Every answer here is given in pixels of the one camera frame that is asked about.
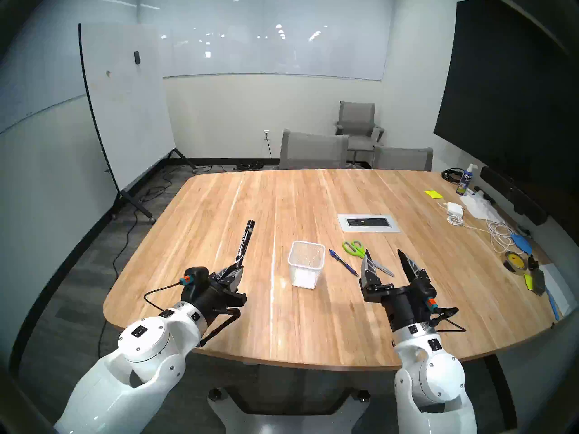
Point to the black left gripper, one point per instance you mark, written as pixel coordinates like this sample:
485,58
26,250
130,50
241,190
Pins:
217,302

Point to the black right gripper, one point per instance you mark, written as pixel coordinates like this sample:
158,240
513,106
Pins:
402,308

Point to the black permanent marker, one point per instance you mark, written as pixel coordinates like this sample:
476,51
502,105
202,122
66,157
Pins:
245,241

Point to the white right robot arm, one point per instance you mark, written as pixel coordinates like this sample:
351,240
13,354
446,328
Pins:
438,379

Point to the gray robot base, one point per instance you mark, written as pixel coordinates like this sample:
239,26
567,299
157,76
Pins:
289,424

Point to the blue ballpoint pen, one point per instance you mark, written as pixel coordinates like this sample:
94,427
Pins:
341,261

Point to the white mesh pen holder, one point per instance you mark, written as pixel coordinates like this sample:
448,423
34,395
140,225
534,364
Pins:
305,279

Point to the silver table power outlet panel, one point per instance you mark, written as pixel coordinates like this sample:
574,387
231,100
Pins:
368,222

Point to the yellow sticky note pad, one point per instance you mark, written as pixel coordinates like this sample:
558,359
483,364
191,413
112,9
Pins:
434,194

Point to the white power adapter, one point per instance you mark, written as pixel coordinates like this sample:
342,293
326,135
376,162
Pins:
455,208

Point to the crumpled white tissue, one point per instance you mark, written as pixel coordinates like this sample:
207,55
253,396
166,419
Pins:
479,206

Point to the black and yellow tape roll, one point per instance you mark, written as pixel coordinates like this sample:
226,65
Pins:
507,262

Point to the gray mesh office chair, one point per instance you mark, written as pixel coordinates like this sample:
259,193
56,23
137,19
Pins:
402,159
312,150

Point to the whiteboard cleaner spray bottle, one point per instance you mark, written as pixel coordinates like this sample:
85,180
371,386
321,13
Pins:
465,182

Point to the flat blue plastic object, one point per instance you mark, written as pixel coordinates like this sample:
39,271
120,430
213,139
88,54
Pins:
522,243

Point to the small black bottle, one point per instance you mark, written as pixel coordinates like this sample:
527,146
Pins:
532,262

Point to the yellow and black block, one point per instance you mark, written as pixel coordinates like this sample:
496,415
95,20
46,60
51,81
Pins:
537,283

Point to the black video sound bar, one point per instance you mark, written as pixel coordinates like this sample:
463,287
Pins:
511,192

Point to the black table leg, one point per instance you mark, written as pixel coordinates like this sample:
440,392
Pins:
502,392

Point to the thin blue stick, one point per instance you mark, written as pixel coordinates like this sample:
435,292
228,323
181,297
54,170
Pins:
554,306

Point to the gray swivel chair with armrests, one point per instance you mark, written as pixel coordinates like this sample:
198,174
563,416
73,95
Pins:
357,116

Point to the rolling whiteboard on black stand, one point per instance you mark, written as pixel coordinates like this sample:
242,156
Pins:
126,103

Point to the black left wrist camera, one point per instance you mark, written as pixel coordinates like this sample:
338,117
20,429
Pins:
196,277

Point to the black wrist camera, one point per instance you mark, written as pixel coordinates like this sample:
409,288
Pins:
427,297
196,277

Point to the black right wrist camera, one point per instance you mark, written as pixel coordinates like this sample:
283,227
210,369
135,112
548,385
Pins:
427,297

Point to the large black wall television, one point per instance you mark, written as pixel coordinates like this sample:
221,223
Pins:
506,94

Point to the wide wall glass whiteboard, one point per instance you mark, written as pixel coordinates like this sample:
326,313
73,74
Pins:
271,49

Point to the wall whiteboard with handwriting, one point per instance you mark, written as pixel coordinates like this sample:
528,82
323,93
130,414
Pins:
40,80

